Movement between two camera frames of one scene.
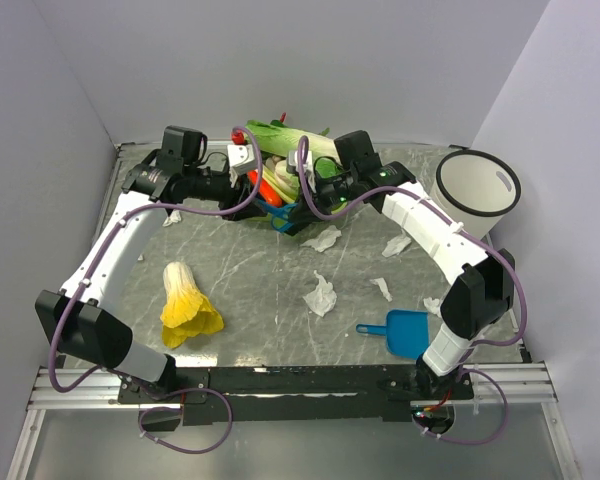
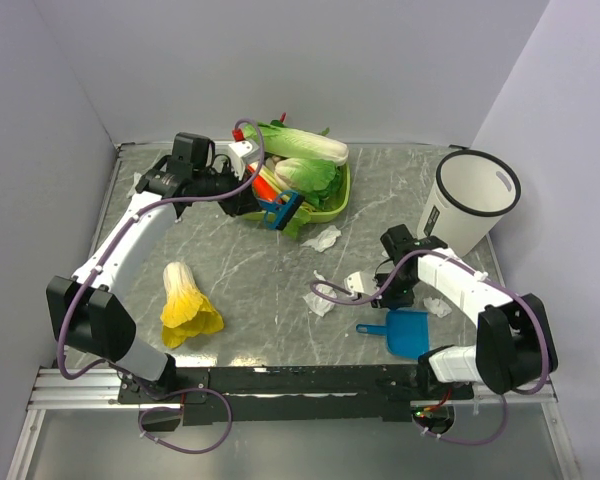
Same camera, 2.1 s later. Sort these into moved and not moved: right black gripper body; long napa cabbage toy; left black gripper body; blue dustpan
Moved: right black gripper body
Not moved: left black gripper body; blue dustpan; long napa cabbage toy
